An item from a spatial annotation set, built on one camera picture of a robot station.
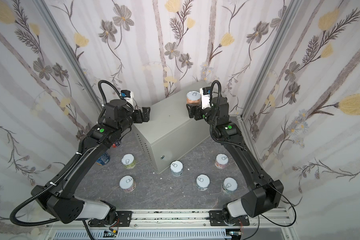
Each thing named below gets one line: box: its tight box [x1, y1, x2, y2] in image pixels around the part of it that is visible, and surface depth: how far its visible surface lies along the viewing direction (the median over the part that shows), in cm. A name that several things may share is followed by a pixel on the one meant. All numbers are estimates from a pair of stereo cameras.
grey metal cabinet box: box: [132, 81, 212, 174], surface depth 73 cm
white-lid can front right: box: [221, 177, 238, 194], surface depth 82 cm
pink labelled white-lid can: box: [119, 175, 136, 193], surface depth 83 cm
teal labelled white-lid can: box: [196, 174, 211, 192], surface depth 83 cm
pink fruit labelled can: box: [215, 153, 229, 169], surface depth 92 cm
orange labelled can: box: [186, 91, 201, 105], surface depth 76 cm
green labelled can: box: [121, 153, 136, 170], surface depth 92 cm
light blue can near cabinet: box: [170, 160, 184, 177], surface depth 89 cm
